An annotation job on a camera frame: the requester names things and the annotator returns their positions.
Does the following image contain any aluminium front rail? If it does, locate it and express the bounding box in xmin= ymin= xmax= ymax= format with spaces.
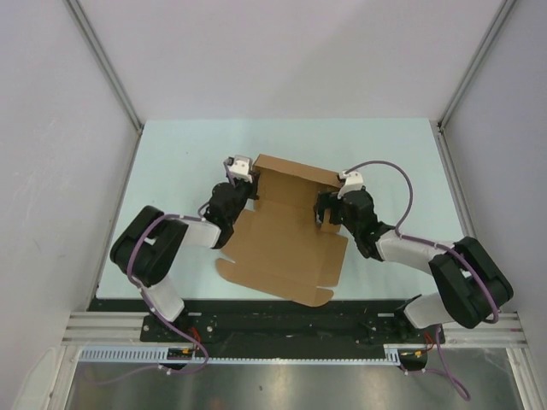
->
xmin=62 ymin=312 xmax=527 ymax=349

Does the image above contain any left aluminium frame post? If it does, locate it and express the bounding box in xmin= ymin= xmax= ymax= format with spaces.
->
xmin=62 ymin=0 xmax=144 ymax=136

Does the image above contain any right aluminium frame post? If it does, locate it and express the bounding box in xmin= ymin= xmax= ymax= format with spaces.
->
xmin=436 ymin=0 xmax=520 ymax=132

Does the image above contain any grey slotted cable duct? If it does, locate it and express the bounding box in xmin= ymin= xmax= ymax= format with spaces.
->
xmin=79 ymin=346 xmax=427 ymax=366

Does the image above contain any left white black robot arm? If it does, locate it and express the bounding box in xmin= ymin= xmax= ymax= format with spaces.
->
xmin=109 ymin=171 xmax=260 ymax=342

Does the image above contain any brown cardboard box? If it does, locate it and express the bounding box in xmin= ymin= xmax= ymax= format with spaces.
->
xmin=215 ymin=154 xmax=348 ymax=308

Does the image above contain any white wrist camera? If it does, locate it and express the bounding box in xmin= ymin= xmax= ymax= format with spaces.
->
xmin=226 ymin=155 xmax=253 ymax=182
xmin=337 ymin=170 xmax=364 ymax=199

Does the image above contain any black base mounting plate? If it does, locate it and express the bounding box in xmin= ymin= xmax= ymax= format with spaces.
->
xmin=87 ymin=298 xmax=499 ymax=345

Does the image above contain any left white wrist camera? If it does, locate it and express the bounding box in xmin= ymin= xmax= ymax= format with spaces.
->
xmin=226 ymin=155 xmax=253 ymax=182

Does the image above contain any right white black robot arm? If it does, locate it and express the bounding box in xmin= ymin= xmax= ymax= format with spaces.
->
xmin=315 ymin=188 xmax=514 ymax=343

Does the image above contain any aluminium frame post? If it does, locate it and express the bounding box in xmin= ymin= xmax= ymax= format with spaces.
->
xmin=436 ymin=0 xmax=520 ymax=132
xmin=62 ymin=0 xmax=144 ymax=136

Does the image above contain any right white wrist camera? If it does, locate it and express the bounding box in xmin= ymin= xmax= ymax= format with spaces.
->
xmin=337 ymin=170 xmax=364 ymax=199

